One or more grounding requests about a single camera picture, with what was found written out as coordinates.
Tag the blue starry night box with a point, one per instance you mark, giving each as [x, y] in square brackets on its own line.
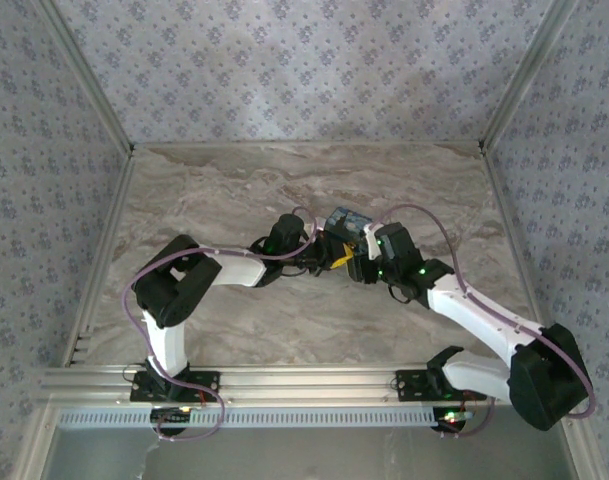
[346, 222]

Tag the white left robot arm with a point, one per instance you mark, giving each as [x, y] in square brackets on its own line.
[234, 265]

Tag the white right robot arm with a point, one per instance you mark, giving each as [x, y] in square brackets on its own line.
[464, 310]

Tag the small circuit board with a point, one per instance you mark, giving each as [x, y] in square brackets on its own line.
[171, 415]
[451, 416]

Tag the aluminium table side rail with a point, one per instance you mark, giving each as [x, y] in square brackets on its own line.
[103, 250]
[509, 225]

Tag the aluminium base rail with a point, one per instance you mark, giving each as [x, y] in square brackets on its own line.
[309, 382]

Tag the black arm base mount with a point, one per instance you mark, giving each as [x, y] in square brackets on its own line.
[409, 385]
[204, 382]

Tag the aluminium frame post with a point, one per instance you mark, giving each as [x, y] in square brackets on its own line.
[88, 75]
[524, 75]

